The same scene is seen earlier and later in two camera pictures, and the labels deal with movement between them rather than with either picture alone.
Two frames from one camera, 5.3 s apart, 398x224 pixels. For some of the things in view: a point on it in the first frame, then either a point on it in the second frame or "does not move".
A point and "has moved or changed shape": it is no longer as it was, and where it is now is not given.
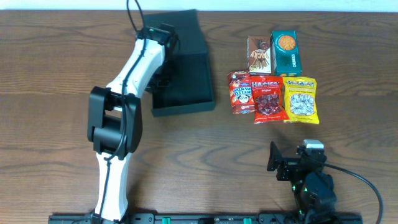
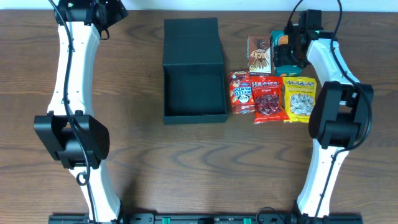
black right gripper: [286, 165] to [282, 54]
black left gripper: [158, 82] to [116, 9]
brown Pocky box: [259, 54] does not move
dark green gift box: [191, 87] has moved or changed shape
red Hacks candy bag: [267, 91] does not move
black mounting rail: [201, 218] does not move
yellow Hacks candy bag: [301, 100] does not move
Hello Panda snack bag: [240, 91] does not move
